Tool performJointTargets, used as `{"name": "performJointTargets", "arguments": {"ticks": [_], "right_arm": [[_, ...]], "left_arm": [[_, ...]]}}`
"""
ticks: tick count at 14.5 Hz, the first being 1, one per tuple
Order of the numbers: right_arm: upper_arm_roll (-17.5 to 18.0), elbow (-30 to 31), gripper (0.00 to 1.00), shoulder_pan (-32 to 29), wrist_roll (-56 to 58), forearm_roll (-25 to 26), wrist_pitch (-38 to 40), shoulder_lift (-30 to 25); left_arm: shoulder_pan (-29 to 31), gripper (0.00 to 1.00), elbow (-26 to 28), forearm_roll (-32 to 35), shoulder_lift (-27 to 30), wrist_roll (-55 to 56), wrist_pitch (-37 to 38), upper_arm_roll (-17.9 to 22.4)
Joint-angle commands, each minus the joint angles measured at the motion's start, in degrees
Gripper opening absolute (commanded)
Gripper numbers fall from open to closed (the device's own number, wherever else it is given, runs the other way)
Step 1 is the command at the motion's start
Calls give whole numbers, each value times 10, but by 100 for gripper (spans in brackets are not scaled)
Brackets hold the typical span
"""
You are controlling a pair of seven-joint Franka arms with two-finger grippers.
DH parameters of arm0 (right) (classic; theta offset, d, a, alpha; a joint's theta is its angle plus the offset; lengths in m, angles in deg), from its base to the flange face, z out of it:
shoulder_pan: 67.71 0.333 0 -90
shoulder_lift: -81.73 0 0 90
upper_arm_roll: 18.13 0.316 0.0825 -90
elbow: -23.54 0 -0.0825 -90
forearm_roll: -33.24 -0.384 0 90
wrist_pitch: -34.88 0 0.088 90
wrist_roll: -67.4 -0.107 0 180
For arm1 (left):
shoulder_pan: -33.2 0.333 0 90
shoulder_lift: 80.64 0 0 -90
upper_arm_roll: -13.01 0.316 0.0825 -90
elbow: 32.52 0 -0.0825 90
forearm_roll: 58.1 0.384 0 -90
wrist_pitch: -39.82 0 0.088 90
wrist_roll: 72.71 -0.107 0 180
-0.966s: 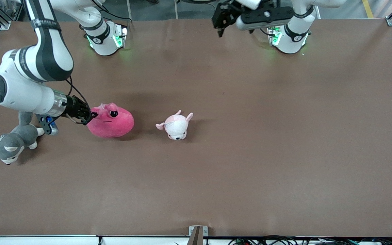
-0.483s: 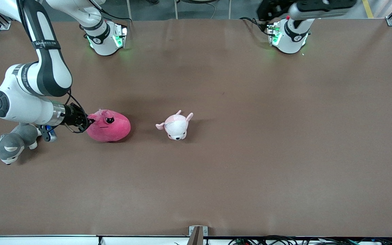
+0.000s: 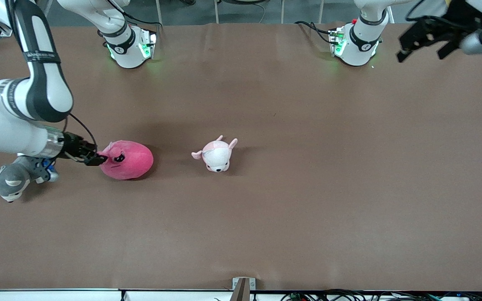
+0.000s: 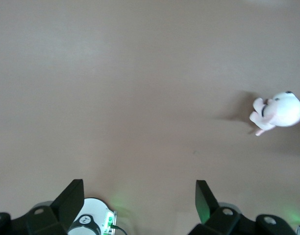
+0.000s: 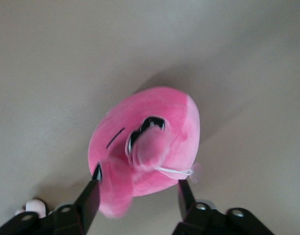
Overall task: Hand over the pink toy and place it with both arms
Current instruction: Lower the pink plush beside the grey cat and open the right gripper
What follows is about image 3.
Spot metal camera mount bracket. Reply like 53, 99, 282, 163
232, 277, 256, 301

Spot black cable bundle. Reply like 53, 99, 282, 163
281, 288, 482, 301

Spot black right arm base cable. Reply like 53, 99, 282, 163
106, 0, 161, 42

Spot grey husky plush toy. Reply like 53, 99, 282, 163
0, 156, 57, 203

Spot white table edge rail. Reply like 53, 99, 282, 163
0, 288, 482, 301

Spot black left arm base cable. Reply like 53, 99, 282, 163
295, 20, 334, 45

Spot light pink pig plush toy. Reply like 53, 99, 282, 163
191, 135, 238, 173

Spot hot pink round plush toy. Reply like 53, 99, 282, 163
98, 140, 154, 181

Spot black arm base cable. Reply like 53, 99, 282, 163
106, 0, 161, 42
295, 20, 334, 45

